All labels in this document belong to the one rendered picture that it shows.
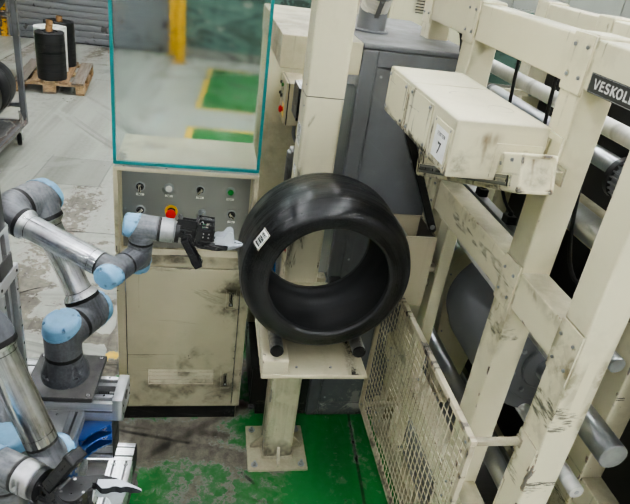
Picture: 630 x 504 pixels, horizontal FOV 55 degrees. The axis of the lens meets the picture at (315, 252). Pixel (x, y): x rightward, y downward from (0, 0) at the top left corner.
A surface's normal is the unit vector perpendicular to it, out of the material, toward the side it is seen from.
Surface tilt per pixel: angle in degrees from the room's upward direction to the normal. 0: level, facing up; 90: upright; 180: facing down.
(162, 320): 90
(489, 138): 90
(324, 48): 90
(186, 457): 0
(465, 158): 90
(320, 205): 44
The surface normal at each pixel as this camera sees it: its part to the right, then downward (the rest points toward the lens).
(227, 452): 0.13, -0.87
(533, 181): 0.18, 0.18
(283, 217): -0.29, -0.20
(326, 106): 0.14, 0.48
